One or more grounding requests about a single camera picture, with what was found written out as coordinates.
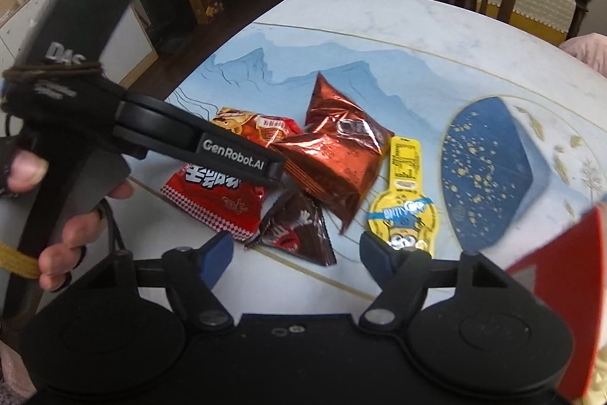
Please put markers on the red cardboard storage box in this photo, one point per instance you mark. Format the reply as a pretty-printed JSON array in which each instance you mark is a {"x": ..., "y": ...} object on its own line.
[{"x": 569, "y": 275}]

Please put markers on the white cabinet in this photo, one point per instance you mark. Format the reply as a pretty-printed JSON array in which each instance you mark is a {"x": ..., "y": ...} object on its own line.
[{"x": 104, "y": 32}]

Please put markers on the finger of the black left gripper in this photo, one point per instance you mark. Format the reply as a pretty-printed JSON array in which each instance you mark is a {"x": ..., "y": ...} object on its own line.
[{"x": 152, "y": 125}]

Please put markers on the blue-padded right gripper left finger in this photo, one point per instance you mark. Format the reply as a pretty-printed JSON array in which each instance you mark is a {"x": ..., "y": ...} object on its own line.
[{"x": 190, "y": 276}]

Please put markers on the red Korean noodle snack bag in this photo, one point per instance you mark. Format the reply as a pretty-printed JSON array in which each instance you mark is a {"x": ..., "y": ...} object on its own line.
[{"x": 222, "y": 202}]

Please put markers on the yellow minion snack pack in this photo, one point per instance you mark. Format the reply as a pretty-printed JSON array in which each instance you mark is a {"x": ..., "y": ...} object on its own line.
[{"x": 403, "y": 216}]

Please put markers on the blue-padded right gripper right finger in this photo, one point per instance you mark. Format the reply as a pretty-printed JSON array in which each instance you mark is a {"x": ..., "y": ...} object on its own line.
[{"x": 401, "y": 275}]

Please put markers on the cream white snack bag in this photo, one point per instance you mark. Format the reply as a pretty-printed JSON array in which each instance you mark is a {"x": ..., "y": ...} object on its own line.
[{"x": 597, "y": 389}]

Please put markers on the dark brown chocolate candy bag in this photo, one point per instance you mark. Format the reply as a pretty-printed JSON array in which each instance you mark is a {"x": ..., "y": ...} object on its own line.
[{"x": 295, "y": 225}]

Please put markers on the pink cloth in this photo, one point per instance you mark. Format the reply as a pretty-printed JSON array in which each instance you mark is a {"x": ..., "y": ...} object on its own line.
[{"x": 591, "y": 49}]

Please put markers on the brown paper gift bag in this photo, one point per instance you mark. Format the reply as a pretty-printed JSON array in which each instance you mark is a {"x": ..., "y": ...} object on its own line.
[{"x": 206, "y": 11}]

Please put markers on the red-brown foil Oreo bag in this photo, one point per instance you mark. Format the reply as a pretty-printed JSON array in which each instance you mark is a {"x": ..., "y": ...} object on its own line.
[{"x": 339, "y": 154}]

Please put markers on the person's left hand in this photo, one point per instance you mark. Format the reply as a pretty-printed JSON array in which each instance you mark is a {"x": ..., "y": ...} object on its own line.
[{"x": 75, "y": 184}]

